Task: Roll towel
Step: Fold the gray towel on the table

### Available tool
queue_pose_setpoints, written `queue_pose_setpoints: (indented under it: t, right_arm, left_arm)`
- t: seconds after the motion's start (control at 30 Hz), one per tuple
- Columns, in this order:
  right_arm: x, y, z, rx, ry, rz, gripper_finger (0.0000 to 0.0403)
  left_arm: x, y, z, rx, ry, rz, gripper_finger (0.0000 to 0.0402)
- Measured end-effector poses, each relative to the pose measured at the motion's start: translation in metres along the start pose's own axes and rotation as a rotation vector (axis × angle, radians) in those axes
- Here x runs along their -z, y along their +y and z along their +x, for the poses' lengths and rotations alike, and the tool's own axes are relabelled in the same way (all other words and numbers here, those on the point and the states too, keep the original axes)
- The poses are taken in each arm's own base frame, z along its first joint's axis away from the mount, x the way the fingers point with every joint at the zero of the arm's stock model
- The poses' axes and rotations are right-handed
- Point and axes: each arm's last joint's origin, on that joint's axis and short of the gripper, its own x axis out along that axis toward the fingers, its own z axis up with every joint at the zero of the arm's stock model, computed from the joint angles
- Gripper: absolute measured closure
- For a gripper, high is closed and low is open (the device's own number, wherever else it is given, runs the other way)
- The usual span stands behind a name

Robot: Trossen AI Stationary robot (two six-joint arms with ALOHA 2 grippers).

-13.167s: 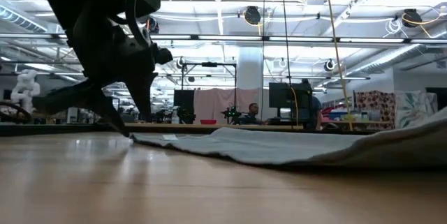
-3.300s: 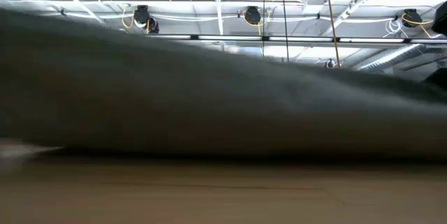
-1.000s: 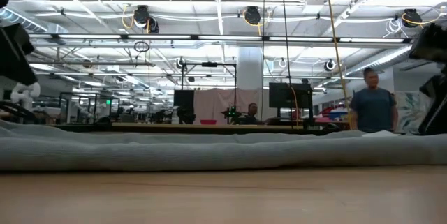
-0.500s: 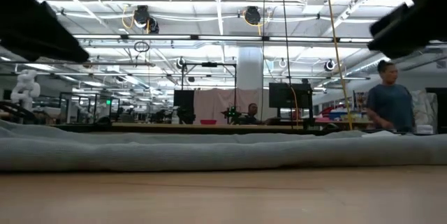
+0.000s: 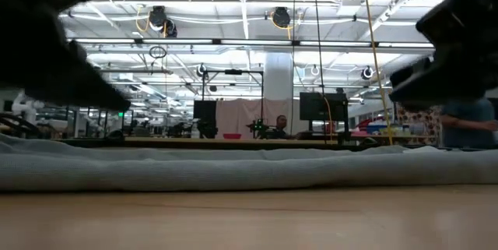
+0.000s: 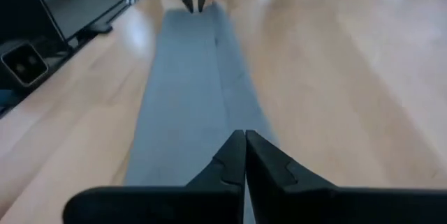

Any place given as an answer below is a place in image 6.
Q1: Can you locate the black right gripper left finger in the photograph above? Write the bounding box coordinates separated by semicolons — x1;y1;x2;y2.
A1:
61;129;247;224

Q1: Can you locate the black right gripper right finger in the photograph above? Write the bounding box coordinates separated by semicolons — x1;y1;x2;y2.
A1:
244;129;447;224

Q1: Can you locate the grey towel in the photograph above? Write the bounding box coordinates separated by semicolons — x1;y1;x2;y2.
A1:
124;1;280;224

